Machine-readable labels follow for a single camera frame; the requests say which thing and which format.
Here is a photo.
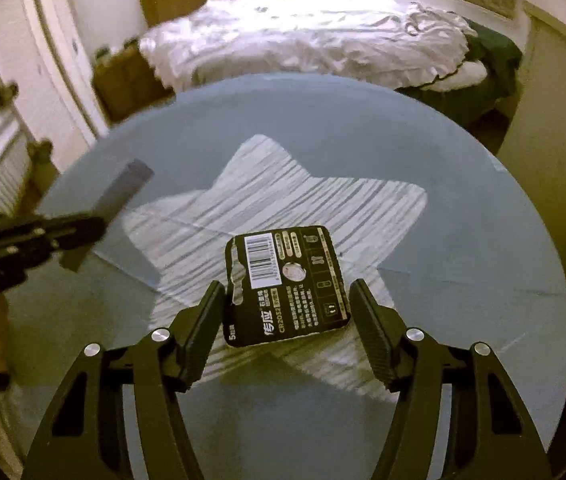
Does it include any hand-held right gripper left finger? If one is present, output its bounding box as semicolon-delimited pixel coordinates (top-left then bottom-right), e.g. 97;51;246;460
23;280;226;480

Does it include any dark green blanket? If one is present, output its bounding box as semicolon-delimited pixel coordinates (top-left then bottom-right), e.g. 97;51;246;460
398;17;524;126

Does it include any white ruffled duvet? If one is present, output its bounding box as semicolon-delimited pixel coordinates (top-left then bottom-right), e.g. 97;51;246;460
139;2;488;93

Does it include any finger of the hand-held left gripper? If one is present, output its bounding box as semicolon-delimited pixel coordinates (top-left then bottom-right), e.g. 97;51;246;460
0;212;110;291

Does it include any white door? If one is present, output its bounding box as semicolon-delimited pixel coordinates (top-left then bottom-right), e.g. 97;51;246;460
0;0;114;141

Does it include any wooden nightstand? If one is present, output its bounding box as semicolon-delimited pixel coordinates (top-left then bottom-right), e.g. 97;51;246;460
92;42;176;123

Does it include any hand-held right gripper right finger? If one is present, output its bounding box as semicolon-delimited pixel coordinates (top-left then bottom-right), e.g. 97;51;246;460
349;278;556;480

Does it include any grey rectangular strip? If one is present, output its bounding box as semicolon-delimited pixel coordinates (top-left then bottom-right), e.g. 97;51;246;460
60;157;156;271

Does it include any striped star-shaped rug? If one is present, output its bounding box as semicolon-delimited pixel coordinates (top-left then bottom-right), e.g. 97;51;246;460
123;134;428;403

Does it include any white radiator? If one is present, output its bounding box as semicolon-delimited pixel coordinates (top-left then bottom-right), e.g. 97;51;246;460
0;85;56;221

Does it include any black battery card package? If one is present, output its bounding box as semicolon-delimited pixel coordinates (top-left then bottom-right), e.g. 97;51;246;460
223;225;354;348

